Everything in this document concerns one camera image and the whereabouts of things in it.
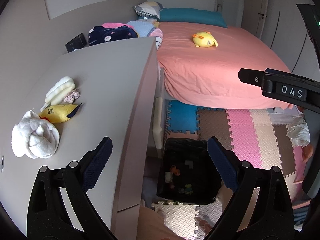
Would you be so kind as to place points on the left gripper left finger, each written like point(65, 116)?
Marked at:
point(47, 217)

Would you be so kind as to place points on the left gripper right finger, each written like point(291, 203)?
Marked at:
point(260, 207)

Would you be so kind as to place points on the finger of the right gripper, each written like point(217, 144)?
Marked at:
point(251, 77)

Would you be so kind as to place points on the white towel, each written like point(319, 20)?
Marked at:
point(34, 137)

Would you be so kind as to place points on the yellow snack bag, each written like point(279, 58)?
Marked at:
point(59, 113)

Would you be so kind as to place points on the pink plaid hair scrunchie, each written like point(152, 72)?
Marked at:
point(71, 97)

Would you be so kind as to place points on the black trash bin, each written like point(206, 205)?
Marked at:
point(187, 173)

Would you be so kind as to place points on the person's right hand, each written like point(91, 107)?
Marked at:
point(307, 148)

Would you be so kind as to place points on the pink bed sheet mattress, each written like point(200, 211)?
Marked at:
point(208, 77)

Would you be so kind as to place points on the colourful foam floor mat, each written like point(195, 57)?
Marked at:
point(254, 135)

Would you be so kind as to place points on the yellow chick plush toy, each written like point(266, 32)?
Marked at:
point(204, 40)

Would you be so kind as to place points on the teal pillow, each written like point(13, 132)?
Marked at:
point(191, 15)

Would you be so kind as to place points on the white cartoon face cushion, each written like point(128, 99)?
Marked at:
point(158, 35)

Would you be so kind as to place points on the light blue folded blanket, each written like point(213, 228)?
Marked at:
point(142, 28)

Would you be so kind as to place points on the patterned checked pillow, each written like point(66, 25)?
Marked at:
point(149, 10)

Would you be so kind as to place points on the grey desk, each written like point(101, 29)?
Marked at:
point(117, 83)

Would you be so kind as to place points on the pink folded clothing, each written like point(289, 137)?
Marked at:
point(113, 25)

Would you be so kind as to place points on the navy cartoon blanket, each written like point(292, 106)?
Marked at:
point(100, 34)

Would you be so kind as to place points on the metal desk cable grommet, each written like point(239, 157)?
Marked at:
point(2, 162)

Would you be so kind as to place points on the cream drawer handle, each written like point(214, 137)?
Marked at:
point(157, 122)

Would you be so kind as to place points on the black wall socket panel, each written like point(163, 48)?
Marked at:
point(76, 43)

